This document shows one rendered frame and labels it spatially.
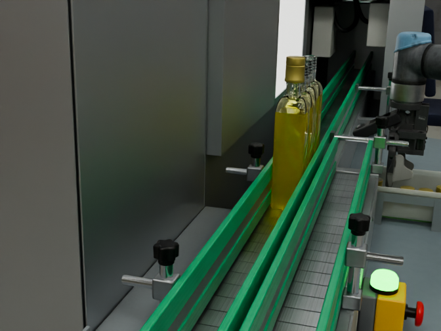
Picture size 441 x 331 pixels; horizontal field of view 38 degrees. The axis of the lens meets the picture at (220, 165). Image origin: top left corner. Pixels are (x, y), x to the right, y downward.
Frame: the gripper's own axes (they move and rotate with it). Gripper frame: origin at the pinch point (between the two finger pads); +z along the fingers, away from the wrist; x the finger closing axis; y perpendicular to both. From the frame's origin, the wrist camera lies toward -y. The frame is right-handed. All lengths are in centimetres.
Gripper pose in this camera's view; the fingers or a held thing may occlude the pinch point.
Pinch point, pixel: (388, 183)
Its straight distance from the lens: 156.9
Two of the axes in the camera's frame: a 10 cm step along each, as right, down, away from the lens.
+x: 3.0, -2.8, 9.1
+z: -0.2, 9.5, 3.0
